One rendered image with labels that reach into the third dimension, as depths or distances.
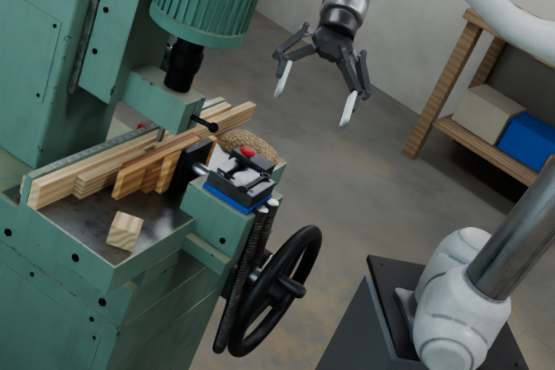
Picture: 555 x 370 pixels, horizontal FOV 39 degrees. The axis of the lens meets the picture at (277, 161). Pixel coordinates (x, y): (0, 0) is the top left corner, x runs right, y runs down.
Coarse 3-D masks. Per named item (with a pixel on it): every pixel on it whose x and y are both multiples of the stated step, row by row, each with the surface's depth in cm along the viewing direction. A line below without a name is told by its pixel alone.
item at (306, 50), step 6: (330, 36) 150; (312, 42) 149; (318, 42) 149; (324, 42) 150; (300, 48) 148; (306, 48) 148; (312, 48) 149; (288, 54) 147; (294, 54) 147; (300, 54) 147; (306, 54) 149; (312, 54) 152; (294, 60) 149
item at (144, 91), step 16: (128, 80) 148; (144, 80) 147; (160, 80) 148; (128, 96) 149; (144, 96) 148; (160, 96) 146; (176, 96) 145; (192, 96) 147; (144, 112) 149; (160, 112) 147; (176, 112) 145; (192, 112) 148; (176, 128) 146
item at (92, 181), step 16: (224, 112) 176; (240, 112) 180; (192, 128) 165; (224, 128) 176; (112, 160) 144; (128, 160) 146; (80, 176) 136; (96, 176) 138; (112, 176) 143; (80, 192) 137
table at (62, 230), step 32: (224, 160) 166; (96, 192) 141; (32, 224) 131; (64, 224) 130; (96, 224) 133; (160, 224) 139; (192, 224) 145; (64, 256) 130; (96, 256) 127; (128, 256) 129; (160, 256) 139; (192, 256) 145; (224, 256) 143
